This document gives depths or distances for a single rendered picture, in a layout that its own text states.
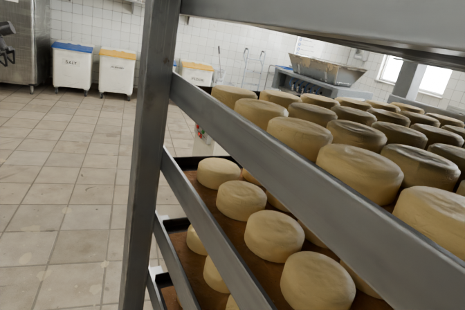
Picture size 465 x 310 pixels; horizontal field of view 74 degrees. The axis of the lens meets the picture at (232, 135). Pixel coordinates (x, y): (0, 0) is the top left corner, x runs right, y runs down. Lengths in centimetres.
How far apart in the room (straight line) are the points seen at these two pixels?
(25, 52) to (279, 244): 502
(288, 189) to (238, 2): 13
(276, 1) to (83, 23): 575
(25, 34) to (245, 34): 354
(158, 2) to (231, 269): 25
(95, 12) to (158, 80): 555
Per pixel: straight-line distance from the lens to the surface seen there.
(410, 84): 62
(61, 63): 536
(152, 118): 36
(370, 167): 19
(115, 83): 532
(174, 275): 36
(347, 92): 211
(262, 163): 19
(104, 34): 588
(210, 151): 196
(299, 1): 17
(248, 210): 30
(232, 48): 613
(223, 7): 25
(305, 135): 22
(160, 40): 34
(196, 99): 28
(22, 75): 525
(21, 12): 514
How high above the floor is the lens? 139
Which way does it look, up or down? 18 degrees down
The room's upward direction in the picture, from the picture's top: 11 degrees clockwise
